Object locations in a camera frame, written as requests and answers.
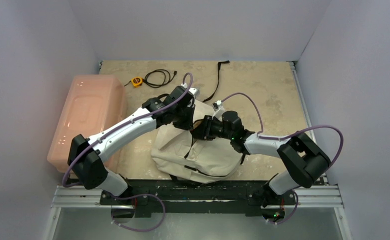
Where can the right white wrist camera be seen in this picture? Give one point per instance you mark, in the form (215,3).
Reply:
(218,109)

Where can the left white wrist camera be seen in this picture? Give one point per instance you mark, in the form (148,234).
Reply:
(194,91)

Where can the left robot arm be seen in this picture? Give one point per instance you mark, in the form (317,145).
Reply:
(87,156)

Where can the yellow tape measure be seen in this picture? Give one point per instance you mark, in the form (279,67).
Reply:
(137,82)

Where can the black table front rail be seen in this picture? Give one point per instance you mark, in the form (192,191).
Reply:
(250,198)

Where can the pink plastic storage box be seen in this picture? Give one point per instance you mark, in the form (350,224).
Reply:
(94,103)

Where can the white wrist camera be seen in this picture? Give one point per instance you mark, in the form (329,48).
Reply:
(218,109)
(194,91)

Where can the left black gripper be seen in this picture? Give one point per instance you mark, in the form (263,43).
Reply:
(188,125)

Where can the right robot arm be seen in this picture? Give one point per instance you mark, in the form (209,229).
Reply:
(303,159)

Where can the beige canvas backpack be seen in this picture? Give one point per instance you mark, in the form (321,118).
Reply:
(180,155)

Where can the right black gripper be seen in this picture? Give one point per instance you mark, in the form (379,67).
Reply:
(207,127)

